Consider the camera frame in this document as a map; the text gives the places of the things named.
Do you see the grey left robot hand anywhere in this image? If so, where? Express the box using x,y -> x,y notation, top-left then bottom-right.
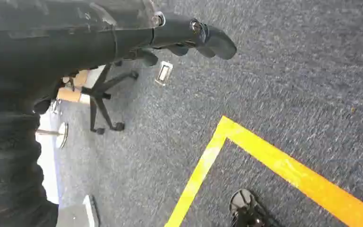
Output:
0,0 -> 238,115

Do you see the brown cardboard box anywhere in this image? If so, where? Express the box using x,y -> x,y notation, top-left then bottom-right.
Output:
57,69 -> 90,104

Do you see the black office chair base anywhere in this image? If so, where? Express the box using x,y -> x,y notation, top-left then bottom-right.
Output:
80,62 -> 139,135

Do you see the round white table base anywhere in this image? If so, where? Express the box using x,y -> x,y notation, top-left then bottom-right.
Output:
35,122 -> 69,149

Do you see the silver floor socket plate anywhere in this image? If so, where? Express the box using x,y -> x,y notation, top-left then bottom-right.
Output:
155,61 -> 173,87

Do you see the ribbed grey left arm sleeve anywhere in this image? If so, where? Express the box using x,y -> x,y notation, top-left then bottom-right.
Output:
0,108 -> 60,227

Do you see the grey white floor box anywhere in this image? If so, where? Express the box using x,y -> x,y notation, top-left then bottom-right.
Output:
56,194 -> 100,227

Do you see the yellow floor tape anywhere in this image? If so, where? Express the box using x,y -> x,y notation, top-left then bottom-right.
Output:
164,116 -> 363,227

